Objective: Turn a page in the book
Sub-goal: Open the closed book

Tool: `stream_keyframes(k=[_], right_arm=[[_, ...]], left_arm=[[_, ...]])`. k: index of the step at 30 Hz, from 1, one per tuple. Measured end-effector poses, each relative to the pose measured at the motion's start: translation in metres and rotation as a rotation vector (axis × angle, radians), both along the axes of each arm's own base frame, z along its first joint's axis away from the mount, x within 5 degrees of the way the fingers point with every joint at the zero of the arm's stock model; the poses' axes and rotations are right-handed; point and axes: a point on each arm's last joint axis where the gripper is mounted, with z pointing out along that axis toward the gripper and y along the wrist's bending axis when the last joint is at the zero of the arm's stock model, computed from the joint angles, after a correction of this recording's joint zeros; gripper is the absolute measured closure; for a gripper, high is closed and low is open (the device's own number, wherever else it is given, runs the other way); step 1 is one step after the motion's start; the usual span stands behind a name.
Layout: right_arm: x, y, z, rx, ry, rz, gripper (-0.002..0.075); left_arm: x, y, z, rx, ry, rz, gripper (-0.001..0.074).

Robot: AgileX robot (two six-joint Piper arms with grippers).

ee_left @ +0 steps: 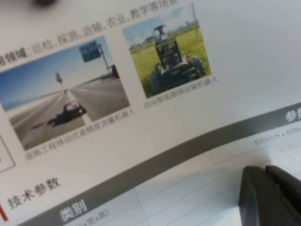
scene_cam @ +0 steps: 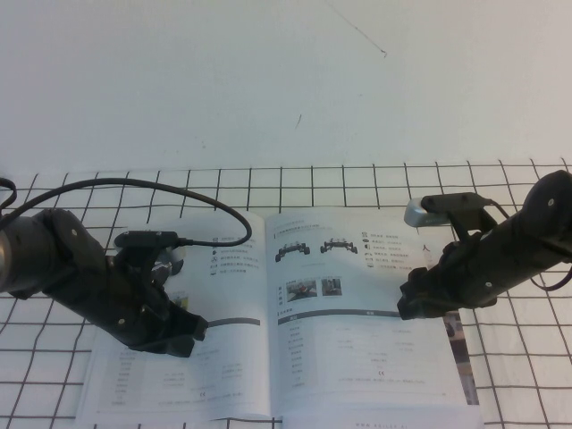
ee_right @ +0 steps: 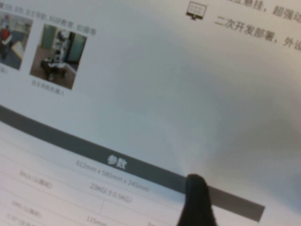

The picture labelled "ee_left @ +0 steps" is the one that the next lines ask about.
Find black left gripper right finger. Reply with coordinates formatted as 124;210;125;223
265;165;301;226

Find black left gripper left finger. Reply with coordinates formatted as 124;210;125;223
238;165;286;226

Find white product catalogue book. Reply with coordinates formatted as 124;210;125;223
0;0;301;226

